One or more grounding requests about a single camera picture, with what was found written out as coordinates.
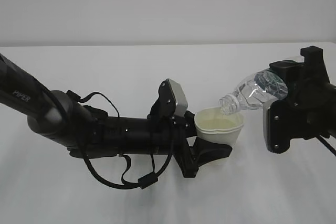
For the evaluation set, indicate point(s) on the white paper cup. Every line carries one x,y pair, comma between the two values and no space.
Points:
214,126

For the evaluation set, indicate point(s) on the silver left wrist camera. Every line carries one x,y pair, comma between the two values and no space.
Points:
180,99

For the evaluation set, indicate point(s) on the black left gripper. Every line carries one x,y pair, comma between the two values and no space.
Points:
175,131

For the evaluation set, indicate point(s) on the clear green-label water bottle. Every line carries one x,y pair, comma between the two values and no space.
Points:
257,89

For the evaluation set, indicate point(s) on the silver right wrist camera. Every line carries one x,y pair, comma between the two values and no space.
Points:
266,108

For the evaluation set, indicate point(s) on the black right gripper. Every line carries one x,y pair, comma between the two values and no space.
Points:
309,110

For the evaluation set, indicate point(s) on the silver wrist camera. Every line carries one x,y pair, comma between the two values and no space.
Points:
266,108
180,99

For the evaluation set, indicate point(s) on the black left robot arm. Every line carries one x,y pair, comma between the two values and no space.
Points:
90,133

